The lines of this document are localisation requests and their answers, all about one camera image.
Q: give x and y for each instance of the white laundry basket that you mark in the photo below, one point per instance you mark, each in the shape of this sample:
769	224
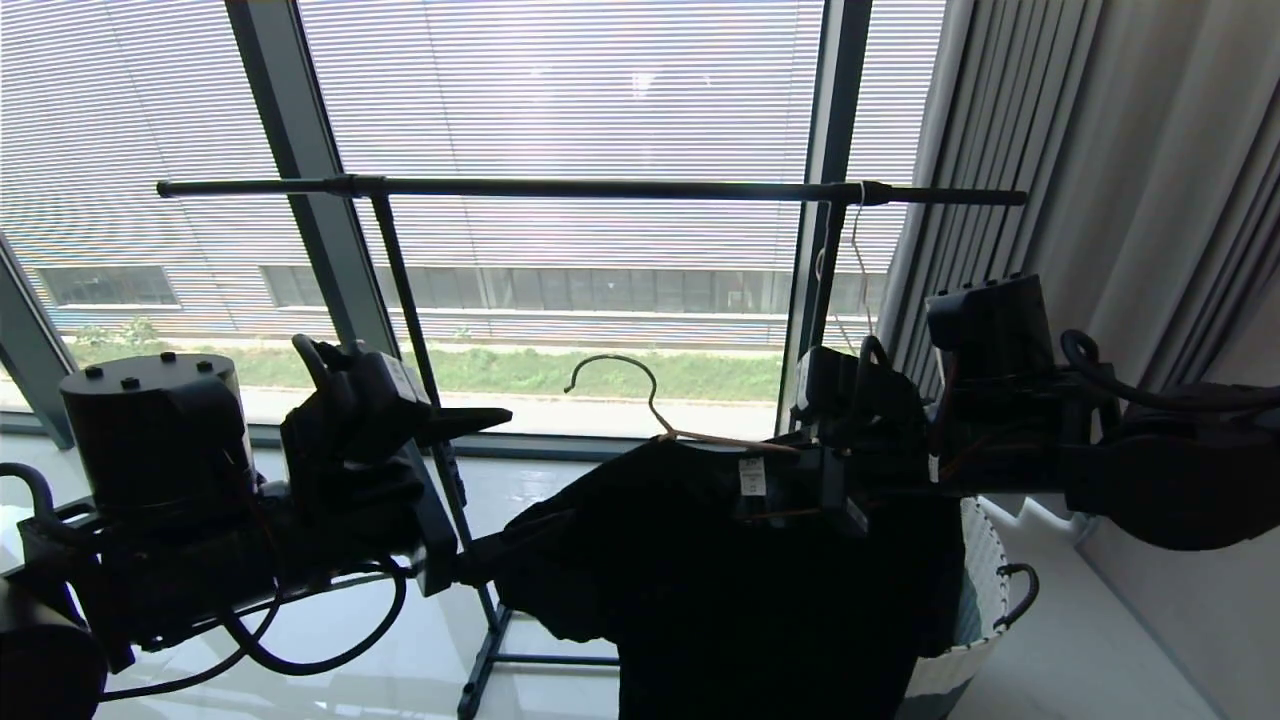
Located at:
985	580

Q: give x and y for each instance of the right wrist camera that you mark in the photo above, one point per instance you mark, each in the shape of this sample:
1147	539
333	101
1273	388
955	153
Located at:
840	400

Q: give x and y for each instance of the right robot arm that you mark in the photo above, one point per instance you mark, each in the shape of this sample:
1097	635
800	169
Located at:
1150	480

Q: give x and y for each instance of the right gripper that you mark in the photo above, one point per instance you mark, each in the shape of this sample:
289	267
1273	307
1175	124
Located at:
880	485

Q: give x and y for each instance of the grey curtain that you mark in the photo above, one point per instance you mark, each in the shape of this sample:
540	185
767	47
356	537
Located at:
1150	150

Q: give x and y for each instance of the window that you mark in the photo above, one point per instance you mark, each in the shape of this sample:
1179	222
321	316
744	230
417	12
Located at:
600	90

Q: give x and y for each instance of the black clothes rack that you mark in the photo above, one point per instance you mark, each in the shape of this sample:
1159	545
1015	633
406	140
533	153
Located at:
600	188

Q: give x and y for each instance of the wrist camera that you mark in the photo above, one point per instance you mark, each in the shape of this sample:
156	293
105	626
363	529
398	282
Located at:
360	400
840	400

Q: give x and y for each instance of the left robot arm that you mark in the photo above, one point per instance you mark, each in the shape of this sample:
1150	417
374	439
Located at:
150	440

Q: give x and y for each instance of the pink clothes hanger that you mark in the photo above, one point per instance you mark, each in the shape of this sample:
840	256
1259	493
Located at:
860	262
730	441

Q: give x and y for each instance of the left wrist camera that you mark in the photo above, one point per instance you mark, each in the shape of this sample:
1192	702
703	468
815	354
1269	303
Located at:
360	400

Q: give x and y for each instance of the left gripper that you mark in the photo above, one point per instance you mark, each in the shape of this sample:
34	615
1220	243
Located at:
350	530

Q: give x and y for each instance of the black short-sleeved shirt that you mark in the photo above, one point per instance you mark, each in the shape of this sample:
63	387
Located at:
700	600

